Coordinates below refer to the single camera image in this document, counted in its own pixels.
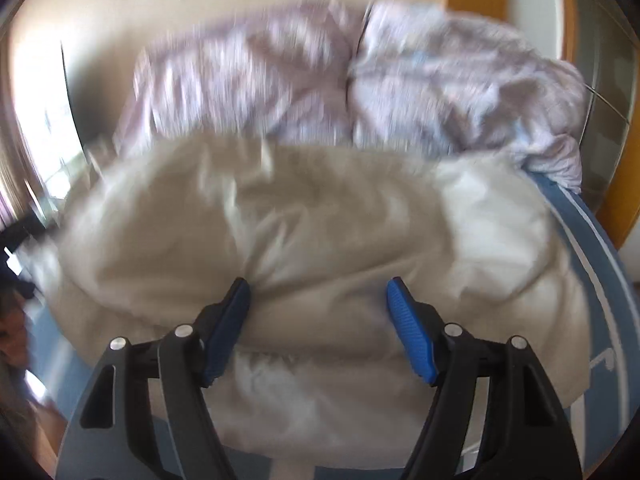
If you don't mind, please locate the bed with blue striped sheet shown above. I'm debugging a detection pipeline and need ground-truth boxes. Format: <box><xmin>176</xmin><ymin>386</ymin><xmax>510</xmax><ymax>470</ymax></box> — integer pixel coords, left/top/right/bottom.
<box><xmin>20</xmin><ymin>167</ymin><xmax>640</xmax><ymax>480</ymax></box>

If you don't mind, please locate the pink floral duvet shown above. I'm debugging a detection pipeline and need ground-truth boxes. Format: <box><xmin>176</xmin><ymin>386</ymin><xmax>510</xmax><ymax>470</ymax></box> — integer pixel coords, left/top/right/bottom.
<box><xmin>115</xmin><ymin>0</ymin><xmax>591</xmax><ymax>193</ymax></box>

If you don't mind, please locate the beige down jacket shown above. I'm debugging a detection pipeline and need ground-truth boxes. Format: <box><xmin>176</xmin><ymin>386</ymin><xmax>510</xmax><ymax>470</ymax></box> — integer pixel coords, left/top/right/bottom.
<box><xmin>42</xmin><ymin>132</ymin><xmax>591</xmax><ymax>466</ymax></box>

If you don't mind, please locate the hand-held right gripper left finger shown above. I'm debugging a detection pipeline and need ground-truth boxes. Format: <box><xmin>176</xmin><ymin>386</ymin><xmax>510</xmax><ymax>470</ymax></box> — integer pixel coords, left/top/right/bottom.
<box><xmin>56</xmin><ymin>276</ymin><xmax>252</xmax><ymax>480</ymax></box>

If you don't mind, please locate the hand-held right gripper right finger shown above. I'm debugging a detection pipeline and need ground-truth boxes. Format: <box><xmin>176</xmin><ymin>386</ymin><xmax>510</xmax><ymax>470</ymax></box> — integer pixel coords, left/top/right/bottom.
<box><xmin>386</xmin><ymin>276</ymin><xmax>583</xmax><ymax>480</ymax></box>

